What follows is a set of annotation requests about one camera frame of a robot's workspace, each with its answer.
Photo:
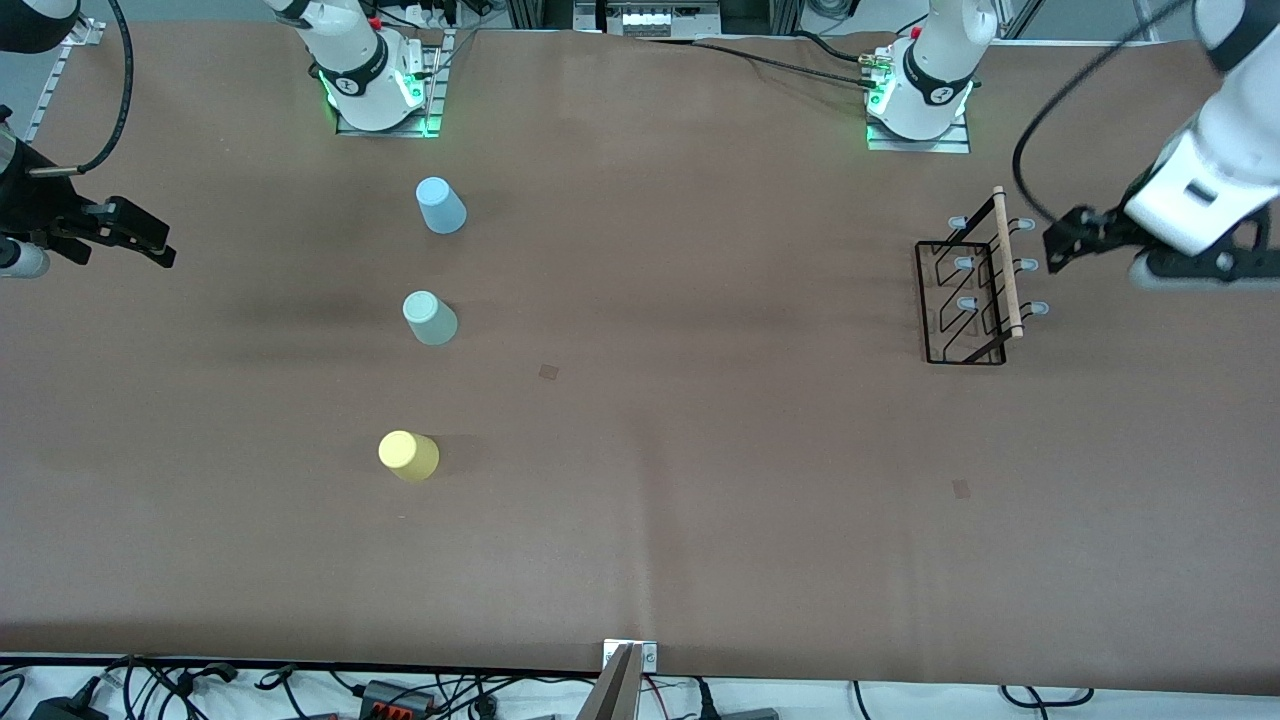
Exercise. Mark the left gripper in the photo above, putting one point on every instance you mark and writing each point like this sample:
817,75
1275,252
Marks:
1108,229

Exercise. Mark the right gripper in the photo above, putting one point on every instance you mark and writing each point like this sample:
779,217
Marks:
40,205

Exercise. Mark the mint green plastic cup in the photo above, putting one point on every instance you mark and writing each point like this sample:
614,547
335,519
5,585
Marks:
430,319

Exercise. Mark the yellow plastic cup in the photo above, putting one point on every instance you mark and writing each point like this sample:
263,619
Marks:
408,455

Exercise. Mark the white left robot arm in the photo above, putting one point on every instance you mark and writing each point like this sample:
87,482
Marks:
940,60

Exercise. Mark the light blue plastic cup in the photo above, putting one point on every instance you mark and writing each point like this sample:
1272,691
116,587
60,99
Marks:
441,206

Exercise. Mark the white power strip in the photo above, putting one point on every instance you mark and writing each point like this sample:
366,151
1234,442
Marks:
430,12

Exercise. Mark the black power adapter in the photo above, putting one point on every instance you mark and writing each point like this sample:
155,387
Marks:
65,711

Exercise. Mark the grey electronics box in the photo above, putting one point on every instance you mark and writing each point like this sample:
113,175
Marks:
660,18

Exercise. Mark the black orange connector box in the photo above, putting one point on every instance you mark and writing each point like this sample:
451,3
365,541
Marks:
395,696

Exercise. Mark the grey stand beam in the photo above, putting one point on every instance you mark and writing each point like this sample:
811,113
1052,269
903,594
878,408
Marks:
615,695

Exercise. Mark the aluminium rail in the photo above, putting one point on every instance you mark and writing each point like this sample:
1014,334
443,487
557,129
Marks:
52,90

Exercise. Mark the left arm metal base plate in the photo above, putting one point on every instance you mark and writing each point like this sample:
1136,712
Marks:
955,144

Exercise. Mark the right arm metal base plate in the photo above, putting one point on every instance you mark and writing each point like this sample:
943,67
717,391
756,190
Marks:
432,100

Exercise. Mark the aluminium frame post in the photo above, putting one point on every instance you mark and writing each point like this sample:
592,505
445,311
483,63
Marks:
540,14

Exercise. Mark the silver bracket plate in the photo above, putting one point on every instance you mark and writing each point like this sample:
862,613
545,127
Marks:
650,657

